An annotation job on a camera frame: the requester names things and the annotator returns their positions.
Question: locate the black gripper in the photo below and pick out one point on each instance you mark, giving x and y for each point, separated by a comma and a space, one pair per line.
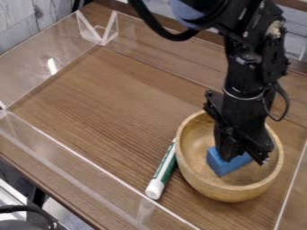
238, 131

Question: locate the blue foam block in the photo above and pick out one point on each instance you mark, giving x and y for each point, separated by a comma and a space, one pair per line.
218, 166

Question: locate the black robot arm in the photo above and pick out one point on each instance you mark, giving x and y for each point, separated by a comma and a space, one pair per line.
250, 25

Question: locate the brown wooden bowl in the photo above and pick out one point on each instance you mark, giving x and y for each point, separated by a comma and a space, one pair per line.
230, 181

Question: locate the green white marker tube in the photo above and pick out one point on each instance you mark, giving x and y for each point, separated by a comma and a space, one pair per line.
162, 173

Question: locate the black equipment with screw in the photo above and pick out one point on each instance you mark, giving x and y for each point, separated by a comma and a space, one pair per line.
24, 225

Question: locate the clear acrylic enclosure wall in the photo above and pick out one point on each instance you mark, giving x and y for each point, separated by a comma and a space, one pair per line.
97, 91

